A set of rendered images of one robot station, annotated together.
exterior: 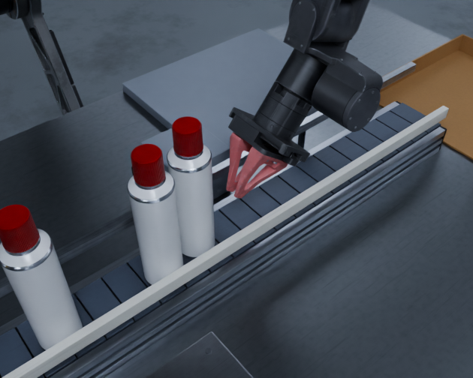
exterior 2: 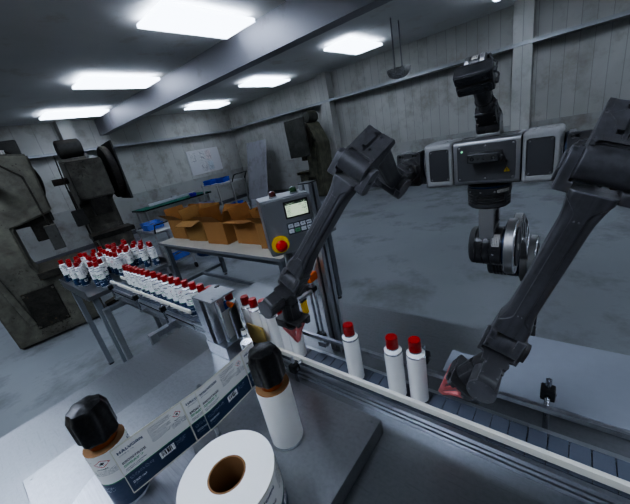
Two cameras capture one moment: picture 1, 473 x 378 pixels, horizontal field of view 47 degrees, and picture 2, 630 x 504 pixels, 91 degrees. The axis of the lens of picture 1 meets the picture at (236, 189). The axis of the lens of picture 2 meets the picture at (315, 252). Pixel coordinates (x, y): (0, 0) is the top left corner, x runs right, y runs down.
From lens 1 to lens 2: 63 cm
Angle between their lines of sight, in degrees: 70
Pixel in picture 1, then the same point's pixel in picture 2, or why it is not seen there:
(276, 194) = (477, 418)
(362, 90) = (476, 379)
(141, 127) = not seen: hidden behind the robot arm
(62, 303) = (352, 362)
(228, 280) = (414, 420)
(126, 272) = not seen: hidden behind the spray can
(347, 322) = (432, 490)
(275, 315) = (415, 452)
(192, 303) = (394, 411)
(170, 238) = (391, 375)
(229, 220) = (444, 404)
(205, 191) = (413, 370)
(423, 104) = not seen: outside the picture
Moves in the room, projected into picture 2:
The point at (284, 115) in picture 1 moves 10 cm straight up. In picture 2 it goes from (465, 370) to (464, 335)
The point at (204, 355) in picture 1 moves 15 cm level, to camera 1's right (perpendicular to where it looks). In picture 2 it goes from (369, 421) to (394, 474)
